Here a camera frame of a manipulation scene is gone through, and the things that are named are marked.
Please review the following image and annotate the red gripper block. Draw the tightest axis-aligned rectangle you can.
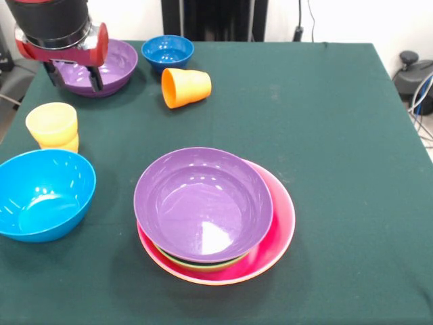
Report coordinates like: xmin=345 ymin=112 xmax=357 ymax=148
xmin=14 ymin=22 xmax=110 ymax=93

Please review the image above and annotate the yellow plastic cup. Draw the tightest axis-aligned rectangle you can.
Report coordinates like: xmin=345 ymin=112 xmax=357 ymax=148
xmin=25 ymin=102 xmax=80 ymax=154

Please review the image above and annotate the orange plastic cup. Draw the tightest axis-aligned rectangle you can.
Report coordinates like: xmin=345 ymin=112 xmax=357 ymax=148
xmin=160 ymin=68 xmax=212 ymax=110

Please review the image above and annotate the light blue plastic bowl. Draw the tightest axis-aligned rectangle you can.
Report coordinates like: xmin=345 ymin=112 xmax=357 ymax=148
xmin=0 ymin=148 xmax=97 ymax=243

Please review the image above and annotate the purple plastic bowl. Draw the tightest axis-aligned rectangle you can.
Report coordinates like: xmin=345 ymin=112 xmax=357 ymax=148
xmin=133 ymin=146 xmax=275 ymax=264
xmin=50 ymin=39 xmax=139 ymax=98

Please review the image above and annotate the green plastic bowl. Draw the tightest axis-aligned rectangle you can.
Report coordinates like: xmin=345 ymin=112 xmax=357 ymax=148
xmin=154 ymin=243 xmax=250 ymax=273

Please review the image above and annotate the orange plastic bowl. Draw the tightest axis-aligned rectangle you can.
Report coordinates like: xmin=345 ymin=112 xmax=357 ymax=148
xmin=141 ymin=243 xmax=288 ymax=287

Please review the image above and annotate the pink plastic bowl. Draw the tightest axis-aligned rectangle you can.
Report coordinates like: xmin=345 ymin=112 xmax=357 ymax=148
xmin=136 ymin=158 xmax=296 ymax=284

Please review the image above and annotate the small dark blue bowl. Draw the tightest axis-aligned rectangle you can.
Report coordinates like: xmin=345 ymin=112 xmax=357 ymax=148
xmin=141 ymin=35 xmax=196 ymax=74

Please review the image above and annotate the dark green table cloth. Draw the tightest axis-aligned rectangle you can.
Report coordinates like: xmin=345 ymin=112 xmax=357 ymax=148
xmin=0 ymin=39 xmax=433 ymax=325

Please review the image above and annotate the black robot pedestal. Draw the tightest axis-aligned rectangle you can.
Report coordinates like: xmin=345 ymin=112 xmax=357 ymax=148
xmin=161 ymin=0 xmax=269 ymax=43

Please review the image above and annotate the black hanging cable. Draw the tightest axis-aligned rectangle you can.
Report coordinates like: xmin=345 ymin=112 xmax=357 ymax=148
xmin=292 ymin=0 xmax=317 ymax=43

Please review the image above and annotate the tangle of floor cables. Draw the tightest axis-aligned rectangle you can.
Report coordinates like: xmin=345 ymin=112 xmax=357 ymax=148
xmin=407 ymin=72 xmax=433 ymax=150

